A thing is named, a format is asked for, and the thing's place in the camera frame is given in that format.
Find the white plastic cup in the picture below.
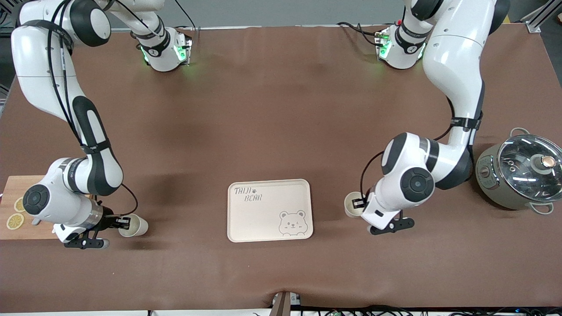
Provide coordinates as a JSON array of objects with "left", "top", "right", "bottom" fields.
[
  {"left": 119, "top": 214, "right": 149, "bottom": 238},
  {"left": 344, "top": 192, "right": 367, "bottom": 219}
]

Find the cream bear print tray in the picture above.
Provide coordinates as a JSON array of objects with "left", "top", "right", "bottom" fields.
[{"left": 227, "top": 179, "right": 314, "bottom": 243}]

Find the wooden cutting board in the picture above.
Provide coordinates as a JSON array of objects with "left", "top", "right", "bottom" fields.
[{"left": 0, "top": 176, "right": 60, "bottom": 240}]

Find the grey pot glass lid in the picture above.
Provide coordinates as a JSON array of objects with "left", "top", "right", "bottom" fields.
[{"left": 476, "top": 127, "right": 562, "bottom": 215}]

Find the brown table cover mat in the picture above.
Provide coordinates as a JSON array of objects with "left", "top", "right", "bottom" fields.
[{"left": 0, "top": 24, "right": 562, "bottom": 313}]

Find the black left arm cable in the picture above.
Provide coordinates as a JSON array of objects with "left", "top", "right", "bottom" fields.
[{"left": 360, "top": 94, "right": 457, "bottom": 200}]

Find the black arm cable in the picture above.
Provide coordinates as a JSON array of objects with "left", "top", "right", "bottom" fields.
[
  {"left": 360, "top": 94, "right": 457, "bottom": 200},
  {"left": 47, "top": 0, "right": 139, "bottom": 218}
]

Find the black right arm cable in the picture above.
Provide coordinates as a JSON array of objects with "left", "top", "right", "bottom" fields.
[{"left": 47, "top": 0, "right": 139, "bottom": 218}]

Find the black left base cable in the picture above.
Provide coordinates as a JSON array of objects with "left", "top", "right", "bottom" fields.
[{"left": 337, "top": 21, "right": 383, "bottom": 47}]

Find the black base cable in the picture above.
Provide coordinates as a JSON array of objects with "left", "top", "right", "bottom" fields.
[
  {"left": 337, "top": 21, "right": 383, "bottom": 47},
  {"left": 173, "top": 0, "right": 198, "bottom": 31}
]

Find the black right base cable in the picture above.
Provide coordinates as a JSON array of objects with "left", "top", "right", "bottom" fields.
[{"left": 173, "top": 0, "right": 198, "bottom": 31}]

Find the aluminium frame profile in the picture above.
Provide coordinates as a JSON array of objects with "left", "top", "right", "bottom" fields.
[{"left": 525, "top": 0, "right": 562, "bottom": 33}]

